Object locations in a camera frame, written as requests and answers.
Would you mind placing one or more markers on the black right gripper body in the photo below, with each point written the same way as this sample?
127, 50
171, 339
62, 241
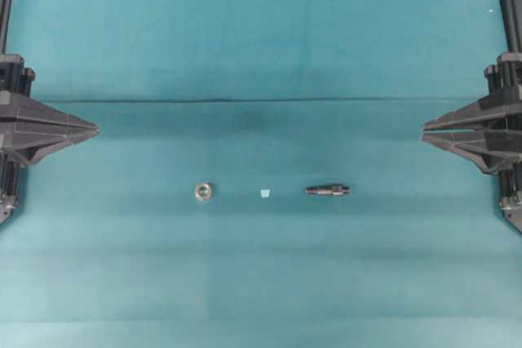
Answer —
507, 73

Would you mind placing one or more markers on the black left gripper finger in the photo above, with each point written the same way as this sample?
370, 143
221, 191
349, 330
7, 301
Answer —
21, 108
30, 148

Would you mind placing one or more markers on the teal table cloth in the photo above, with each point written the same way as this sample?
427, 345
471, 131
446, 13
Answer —
111, 248

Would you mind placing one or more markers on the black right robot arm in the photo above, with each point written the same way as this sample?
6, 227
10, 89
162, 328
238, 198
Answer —
511, 16

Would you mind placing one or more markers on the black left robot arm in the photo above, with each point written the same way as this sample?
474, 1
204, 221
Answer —
30, 130

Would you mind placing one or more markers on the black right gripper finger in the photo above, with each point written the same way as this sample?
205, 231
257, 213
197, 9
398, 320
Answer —
490, 150
493, 112

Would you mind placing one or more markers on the dark threaded metal shaft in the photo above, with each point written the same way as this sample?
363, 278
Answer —
328, 190

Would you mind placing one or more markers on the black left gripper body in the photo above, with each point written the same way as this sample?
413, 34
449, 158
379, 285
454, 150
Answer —
16, 78

